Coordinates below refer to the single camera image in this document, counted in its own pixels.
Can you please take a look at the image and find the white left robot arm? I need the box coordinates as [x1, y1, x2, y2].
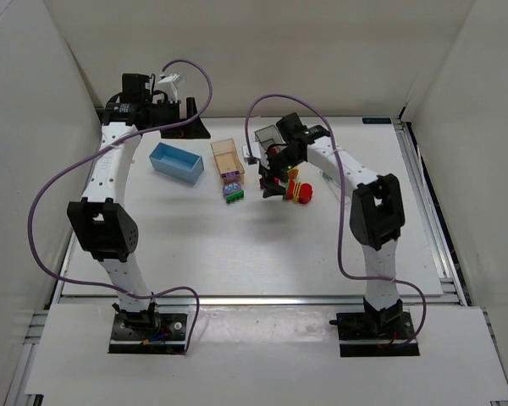
[67, 74, 179, 331]

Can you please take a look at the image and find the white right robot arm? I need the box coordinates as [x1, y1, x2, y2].
[244, 113, 406, 335]

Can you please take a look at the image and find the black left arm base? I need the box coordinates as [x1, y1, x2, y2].
[108, 304, 188, 355]

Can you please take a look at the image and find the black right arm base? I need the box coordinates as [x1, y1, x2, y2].
[329, 312, 420, 358]

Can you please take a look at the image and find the purple orange lego piece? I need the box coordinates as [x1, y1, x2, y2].
[287, 167, 299, 180]

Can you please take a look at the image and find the grey transparent container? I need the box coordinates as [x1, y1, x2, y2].
[254, 125, 282, 151]

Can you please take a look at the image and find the red yellow green lego stack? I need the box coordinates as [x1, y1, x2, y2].
[283, 180, 313, 205]

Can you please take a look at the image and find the green lego plate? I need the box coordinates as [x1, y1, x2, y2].
[224, 189, 245, 204]

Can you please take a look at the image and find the blue rectangular container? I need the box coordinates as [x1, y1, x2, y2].
[149, 142, 204, 184]

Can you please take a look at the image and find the purple lego piece with flower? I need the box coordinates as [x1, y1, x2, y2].
[223, 182, 242, 197]

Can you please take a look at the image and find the clear transparent container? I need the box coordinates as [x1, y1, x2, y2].
[321, 172, 340, 200]

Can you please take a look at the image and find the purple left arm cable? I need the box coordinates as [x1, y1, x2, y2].
[28, 59, 214, 354]

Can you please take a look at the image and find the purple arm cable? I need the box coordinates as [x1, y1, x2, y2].
[28, 59, 214, 354]
[244, 94, 428, 348]

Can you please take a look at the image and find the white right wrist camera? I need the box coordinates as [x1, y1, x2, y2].
[242, 142, 262, 166]

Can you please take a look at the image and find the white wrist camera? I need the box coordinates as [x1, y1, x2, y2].
[155, 74, 184, 102]
[242, 142, 262, 166]

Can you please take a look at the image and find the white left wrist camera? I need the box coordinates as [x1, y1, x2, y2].
[155, 74, 184, 102]

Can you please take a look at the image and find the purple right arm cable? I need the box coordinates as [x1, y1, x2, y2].
[244, 94, 428, 348]

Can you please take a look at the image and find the aluminium table edge rail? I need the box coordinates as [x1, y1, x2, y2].
[58, 292, 460, 306]

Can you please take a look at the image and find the right aluminium frame rail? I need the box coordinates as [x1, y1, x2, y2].
[393, 119, 470, 307]

